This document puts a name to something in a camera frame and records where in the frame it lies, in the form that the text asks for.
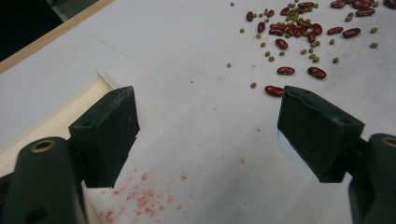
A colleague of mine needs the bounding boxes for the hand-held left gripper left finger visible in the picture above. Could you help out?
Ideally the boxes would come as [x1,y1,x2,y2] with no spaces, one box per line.
[68,86,140,189]

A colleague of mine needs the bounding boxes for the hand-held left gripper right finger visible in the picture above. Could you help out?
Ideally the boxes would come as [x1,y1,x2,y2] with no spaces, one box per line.
[276,85,366,184]

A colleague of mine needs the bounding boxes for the scattered red kidney beans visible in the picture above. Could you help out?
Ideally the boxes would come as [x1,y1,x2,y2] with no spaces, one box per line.
[246,0,396,98]

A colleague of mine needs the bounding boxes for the scattered green mung beans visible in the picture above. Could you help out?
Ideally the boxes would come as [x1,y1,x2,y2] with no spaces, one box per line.
[226,0,380,90]

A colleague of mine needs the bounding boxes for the wooden table edge strip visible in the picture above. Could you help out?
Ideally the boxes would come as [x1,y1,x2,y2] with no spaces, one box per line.
[0,0,116,75]

